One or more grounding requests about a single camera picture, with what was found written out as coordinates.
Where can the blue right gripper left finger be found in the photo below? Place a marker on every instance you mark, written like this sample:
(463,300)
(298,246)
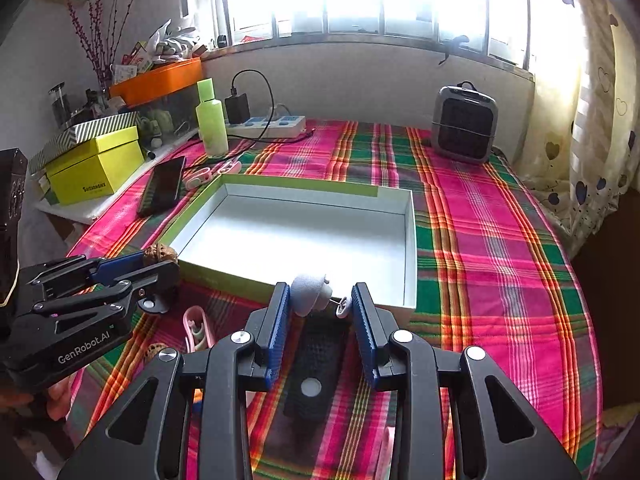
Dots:
(271,338)

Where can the left hand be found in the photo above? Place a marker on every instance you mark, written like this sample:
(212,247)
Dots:
(57,397)

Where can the brown walnut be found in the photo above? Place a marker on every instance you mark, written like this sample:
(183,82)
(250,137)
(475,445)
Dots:
(152,351)
(157,253)

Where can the orange tray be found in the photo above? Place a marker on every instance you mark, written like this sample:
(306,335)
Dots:
(155,84)

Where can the pink clip on bed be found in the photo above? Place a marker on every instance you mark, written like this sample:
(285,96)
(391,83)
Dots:
(199,178)

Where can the white egg-shaped keychain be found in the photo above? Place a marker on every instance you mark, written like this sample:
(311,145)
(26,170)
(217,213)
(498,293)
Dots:
(313,293)

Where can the yellow shoe box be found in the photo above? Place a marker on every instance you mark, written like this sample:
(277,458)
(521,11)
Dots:
(95,168)

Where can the green white shallow box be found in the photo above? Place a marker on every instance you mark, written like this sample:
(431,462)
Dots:
(243,234)

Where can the white power strip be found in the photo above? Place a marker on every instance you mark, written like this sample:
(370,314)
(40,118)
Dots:
(286,127)

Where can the heart pattern curtain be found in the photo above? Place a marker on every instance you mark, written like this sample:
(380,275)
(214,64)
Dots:
(581,150)

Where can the black rectangular device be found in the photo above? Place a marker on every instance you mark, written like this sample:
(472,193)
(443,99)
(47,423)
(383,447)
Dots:
(317,366)

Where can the black smartphone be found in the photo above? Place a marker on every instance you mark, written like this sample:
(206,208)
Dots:
(162,190)

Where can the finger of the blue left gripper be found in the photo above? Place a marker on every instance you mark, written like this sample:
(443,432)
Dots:
(109,270)
(154,284)

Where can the striped gift box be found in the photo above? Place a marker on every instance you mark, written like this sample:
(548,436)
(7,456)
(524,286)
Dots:
(80,133)

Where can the grey small heater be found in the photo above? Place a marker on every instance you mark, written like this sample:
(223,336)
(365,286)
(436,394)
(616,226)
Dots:
(464,123)

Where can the black charger adapter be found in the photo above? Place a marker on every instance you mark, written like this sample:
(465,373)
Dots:
(237,108)

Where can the red branch decoration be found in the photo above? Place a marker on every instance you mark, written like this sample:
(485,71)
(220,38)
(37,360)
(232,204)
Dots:
(101,39)

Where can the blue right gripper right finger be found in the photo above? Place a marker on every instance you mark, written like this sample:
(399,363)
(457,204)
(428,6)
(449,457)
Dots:
(371,337)

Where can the green lotion bottle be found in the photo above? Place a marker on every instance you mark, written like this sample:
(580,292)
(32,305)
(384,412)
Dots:
(211,125)

